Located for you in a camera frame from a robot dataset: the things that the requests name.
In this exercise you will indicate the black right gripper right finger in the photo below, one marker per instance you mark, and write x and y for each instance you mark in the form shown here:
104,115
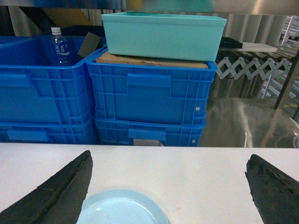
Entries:
275,194

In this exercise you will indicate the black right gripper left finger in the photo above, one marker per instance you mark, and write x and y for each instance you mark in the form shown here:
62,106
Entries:
56,201

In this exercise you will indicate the light blue round plate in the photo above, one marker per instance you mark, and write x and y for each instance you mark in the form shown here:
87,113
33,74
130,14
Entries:
121,206

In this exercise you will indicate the black tray on conveyor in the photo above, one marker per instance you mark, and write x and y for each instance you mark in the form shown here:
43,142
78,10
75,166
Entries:
227,42

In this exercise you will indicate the lower left blue crate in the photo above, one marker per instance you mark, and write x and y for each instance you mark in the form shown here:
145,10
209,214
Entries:
13,132

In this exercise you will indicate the blue crate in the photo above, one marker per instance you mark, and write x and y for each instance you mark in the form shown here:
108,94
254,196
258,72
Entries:
151,94
34,90
13,132
120,132

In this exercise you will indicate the white table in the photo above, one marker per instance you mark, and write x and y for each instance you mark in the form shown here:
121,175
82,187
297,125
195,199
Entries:
192,185

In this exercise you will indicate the lower right blue crate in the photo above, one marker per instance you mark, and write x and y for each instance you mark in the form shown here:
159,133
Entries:
120,132

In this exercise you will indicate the upper left blue crate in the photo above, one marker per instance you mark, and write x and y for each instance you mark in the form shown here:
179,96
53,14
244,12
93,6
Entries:
34,90

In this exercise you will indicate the upper right blue crate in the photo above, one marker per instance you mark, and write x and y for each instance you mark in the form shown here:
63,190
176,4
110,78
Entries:
151,94

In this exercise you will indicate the expandable roller conveyor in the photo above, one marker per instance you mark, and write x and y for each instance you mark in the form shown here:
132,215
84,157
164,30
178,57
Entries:
234,65

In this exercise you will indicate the clear water bottle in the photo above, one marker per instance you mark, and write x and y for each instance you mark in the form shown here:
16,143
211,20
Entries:
61,55

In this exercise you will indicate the brown cardboard sheet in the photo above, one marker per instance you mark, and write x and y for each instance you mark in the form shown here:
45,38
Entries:
136,60

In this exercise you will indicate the dark grey foam block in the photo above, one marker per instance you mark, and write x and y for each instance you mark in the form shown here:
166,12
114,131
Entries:
89,45

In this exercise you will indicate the teal plastic tub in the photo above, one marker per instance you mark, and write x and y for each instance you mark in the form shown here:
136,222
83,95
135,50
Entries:
172,36

